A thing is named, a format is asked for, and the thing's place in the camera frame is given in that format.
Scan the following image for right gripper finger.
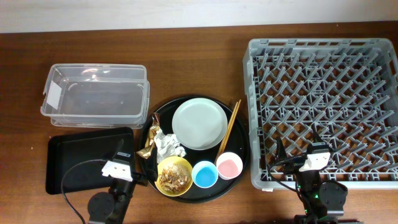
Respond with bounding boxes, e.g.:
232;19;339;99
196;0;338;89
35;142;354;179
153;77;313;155
313;131;325;144
276;137;287;162

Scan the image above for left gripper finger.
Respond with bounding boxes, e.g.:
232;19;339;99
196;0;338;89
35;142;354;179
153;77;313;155
146;146;158;182
112;139;124;160

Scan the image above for gold foil wrapper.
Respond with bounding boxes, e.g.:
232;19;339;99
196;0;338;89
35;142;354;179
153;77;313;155
137;113;160;159

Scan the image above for yellow bowl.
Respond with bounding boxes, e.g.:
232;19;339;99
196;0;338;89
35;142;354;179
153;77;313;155
155;156;193;197

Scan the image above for food scraps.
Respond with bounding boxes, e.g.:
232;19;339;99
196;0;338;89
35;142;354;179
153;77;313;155
159;164;192;195

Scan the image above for white napkin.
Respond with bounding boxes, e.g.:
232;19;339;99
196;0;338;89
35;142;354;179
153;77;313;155
154;129;187;164

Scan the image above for pink cup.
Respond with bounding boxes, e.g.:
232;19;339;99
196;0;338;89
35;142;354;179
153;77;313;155
216;152;243;180

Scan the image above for blue cup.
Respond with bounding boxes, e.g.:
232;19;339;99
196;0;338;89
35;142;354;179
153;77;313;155
192;161;218;189

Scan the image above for wooden chopstick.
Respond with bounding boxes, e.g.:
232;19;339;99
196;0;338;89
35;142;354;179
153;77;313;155
216;99;242;164
214;101;239;164

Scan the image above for grey plate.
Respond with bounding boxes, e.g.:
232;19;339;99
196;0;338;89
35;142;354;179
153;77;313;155
172;98;228;151

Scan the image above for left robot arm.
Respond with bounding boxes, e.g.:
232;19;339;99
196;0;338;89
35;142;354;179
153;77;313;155
88;141;158;223

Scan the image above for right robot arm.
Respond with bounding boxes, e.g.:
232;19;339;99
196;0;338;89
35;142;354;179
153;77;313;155
274;133;348;224

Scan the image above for grey dishwasher rack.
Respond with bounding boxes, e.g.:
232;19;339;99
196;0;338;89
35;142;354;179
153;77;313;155
243;38;397;191

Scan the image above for round black tray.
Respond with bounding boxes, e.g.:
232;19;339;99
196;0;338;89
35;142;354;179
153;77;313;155
155;95;251;203

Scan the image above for black rectangular tray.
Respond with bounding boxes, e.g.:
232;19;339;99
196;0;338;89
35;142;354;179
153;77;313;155
45;127;134;195

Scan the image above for clear plastic bin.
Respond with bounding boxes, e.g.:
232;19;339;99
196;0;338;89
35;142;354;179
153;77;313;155
40;63;150;129

